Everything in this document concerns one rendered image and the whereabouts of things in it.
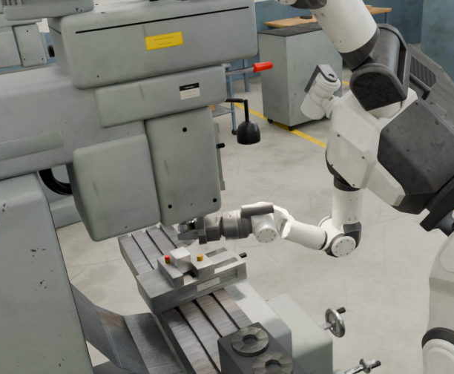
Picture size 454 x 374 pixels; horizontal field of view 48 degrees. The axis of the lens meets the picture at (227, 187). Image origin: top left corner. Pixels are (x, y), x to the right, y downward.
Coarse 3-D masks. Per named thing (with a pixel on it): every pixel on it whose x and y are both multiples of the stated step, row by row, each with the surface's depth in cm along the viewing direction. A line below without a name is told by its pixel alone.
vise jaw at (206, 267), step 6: (192, 246) 179; (192, 252) 175; (198, 252) 175; (192, 258) 172; (204, 258) 171; (192, 264) 169; (198, 264) 168; (204, 264) 168; (210, 264) 168; (192, 270) 171; (198, 270) 166; (204, 270) 167; (210, 270) 168; (198, 276) 167; (204, 276) 168
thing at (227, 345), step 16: (224, 336) 124; (240, 336) 122; (256, 336) 121; (272, 336) 123; (224, 352) 121; (240, 352) 117; (256, 352) 117; (272, 352) 116; (288, 352) 117; (224, 368) 125; (240, 368) 114; (256, 368) 112; (272, 368) 113; (288, 368) 111
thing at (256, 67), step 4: (256, 64) 133; (260, 64) 133; (264, 64) 133; (268, 64) 134; (240, 68) 132; (244, 68) 132; (248, 68) 132; (252, 68) 132; (256, 68) 132; (260, 68) 133; (264, 68) 133; (268, 68) 134; (228, 72) 130; (232, 72) 130; (236, 72) 131; (240, 72) 131; (244, 72) 132; (256, 72) 133
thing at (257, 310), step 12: (228, 288) 187; (240, 288) 186; (252, 288) 186; (240, 300) 180; (252, 300) 179; (252, 312) 173; (264, 312) 172; (264, 324) 167; (276, 324) 166; (276, 336) 162; (288, 336) 164; (288, 348) 166; (132, 372) 163
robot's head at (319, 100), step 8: (312, 88) 132; (320, 88) 129; (328, 88) 127; (312, 96) 132; (320, 96) 130; (328, 96) 130; (336, 96) 130; (304, 104) 134; (312, 104) 132; (320, 104) 131; (328, 104) 129; (304, 112) 134; (312, 112) 133; (320, 112) 133; (328, 112) 129
